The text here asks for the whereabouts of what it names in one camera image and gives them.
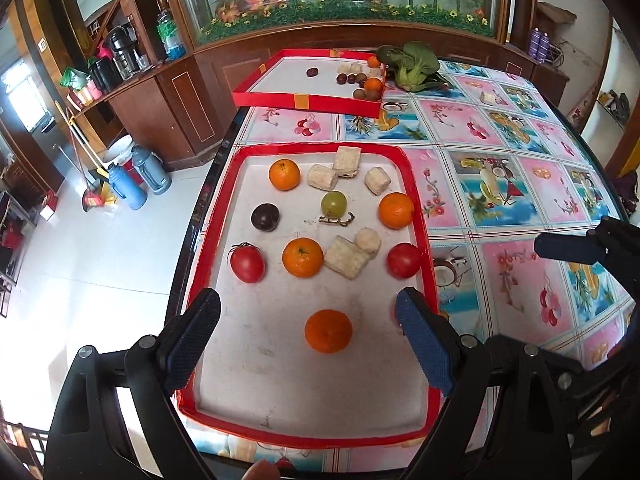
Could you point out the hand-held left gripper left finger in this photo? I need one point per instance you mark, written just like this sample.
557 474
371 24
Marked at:
192 340

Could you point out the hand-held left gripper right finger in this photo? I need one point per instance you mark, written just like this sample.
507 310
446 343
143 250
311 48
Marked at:
425 345

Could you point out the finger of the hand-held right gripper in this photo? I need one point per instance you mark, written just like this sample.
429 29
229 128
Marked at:
567 247

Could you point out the red tomato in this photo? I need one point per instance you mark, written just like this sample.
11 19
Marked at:
404 260
247 262

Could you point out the red rimmed white tray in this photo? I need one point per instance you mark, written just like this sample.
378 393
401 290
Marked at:
280 360

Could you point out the brown bun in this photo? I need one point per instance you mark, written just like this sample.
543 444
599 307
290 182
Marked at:
347 257

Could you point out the round beige bun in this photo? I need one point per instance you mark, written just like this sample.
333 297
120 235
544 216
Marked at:
367 239

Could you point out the dark purple plum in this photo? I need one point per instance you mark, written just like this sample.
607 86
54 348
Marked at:
265 216

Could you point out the green round fruit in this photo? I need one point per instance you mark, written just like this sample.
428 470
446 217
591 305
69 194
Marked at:
333 202

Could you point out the cylindrical biscuit roll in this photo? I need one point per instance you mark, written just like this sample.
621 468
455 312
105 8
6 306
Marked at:
377 180

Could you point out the square wafer biscuit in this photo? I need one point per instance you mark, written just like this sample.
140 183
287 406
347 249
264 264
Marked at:
347 160

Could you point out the person's left hand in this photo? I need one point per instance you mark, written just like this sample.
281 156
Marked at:
261 471

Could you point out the dark red cloth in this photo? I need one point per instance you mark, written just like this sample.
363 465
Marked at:
629 186

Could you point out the fruit print tablecloth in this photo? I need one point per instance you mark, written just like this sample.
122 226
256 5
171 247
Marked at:
515 280

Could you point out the dark shoe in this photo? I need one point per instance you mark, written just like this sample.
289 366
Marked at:
617 105

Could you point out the dry brown twig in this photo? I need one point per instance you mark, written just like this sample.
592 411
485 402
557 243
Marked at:
330 220

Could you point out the blue thermos jug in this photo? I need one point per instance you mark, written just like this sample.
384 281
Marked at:
152 175
127 190

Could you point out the peeled sugarcane piece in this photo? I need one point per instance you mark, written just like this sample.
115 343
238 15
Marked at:
487 97

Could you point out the red dustpan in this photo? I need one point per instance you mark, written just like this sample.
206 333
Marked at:
93 201

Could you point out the white bucket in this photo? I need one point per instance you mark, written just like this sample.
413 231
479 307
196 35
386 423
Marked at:
117 152

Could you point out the purple bottle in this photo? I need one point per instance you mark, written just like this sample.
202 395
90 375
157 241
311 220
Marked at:
545 46
535 42

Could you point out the green bok choy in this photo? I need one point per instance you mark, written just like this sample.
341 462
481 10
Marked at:
415 67

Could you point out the wooden sideboard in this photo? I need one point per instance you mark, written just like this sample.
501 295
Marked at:
210 95

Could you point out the brown kiwi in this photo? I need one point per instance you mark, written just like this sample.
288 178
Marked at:
372 95
359 93

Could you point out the small orange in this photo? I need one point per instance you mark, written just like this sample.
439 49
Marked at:
372 85
373 61

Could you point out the white paper roll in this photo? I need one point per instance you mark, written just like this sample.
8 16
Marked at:
508 0

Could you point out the small sugarcane piece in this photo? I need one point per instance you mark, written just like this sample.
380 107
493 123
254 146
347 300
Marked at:
356 67
344 67
375 72

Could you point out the black thermos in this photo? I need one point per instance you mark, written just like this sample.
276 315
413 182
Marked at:
105 77

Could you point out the red gift box lid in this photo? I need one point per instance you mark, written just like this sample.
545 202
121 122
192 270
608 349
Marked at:
290 77

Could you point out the green bag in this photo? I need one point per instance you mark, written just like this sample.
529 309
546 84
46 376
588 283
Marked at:
75 79

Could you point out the black coffee maker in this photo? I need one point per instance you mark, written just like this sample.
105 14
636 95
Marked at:
122 52

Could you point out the clear water bottle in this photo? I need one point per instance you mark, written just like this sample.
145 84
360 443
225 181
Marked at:
172 40

